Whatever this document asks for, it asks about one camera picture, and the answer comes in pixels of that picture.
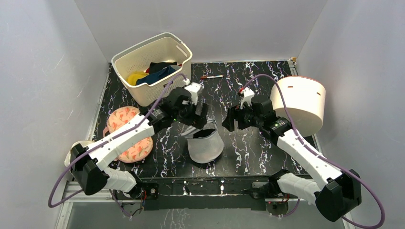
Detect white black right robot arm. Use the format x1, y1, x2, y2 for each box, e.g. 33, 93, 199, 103
222, 96, 362, 222

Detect navy blue cloth in basket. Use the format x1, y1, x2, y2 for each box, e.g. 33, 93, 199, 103
135, 66, 178, 86

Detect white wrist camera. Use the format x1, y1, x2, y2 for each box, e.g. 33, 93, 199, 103
183, 79, 203, 105
239, 87, 255, 109

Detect red white marker pen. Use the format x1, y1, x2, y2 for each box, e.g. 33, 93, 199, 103
200, 75, 223, 80

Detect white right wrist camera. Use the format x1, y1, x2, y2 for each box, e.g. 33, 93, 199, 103
239, 87, 255, 109

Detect yellow cloth in basket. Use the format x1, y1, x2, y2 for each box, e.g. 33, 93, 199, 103
127, 71, 148, 86

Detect black cloth in basket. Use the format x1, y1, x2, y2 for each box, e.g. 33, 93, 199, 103
146, 62, 177, 74

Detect cream perforated laundry basket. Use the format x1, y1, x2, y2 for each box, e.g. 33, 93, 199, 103
111, 32, 192, 106

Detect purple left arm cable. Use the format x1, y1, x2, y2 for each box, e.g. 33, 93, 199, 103
48, 73, 189, 208

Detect black robot base mount plate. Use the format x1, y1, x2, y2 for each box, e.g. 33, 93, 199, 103
113, 175, 297, 214

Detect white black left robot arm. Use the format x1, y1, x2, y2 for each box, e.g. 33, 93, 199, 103
70, 83, 208, 198

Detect cream cylindrical drum container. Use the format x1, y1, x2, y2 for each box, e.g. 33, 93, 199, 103
277, 76, 326, 137

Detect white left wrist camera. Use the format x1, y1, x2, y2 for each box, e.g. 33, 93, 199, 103
183, 79, 203, 105

